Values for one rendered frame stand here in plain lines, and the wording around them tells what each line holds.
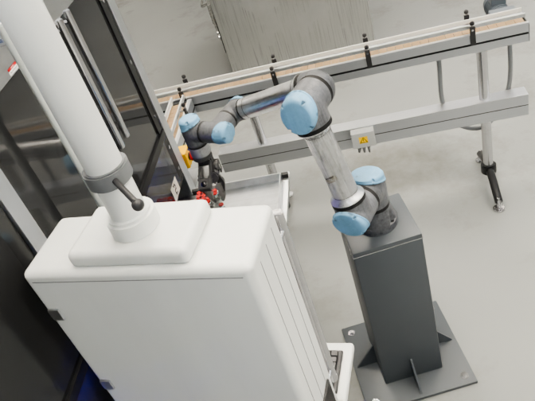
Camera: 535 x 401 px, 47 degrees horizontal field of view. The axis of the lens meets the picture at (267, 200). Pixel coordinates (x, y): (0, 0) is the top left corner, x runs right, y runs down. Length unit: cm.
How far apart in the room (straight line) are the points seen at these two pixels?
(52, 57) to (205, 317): 55
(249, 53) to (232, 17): 30
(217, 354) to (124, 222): 34
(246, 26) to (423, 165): 166
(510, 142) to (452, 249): 93
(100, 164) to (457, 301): 217
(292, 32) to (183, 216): 354
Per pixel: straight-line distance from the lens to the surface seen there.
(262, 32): 458
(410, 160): 383
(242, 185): 243
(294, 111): 178
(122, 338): 137
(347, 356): 184
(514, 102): 328
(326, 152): 186
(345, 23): 471
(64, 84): 104
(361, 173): 209
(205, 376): 139
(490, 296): 300
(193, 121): 210
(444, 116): 323
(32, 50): 102
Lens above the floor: 226
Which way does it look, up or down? 37 degrees down
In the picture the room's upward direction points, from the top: 19 degrees counter-clockwise
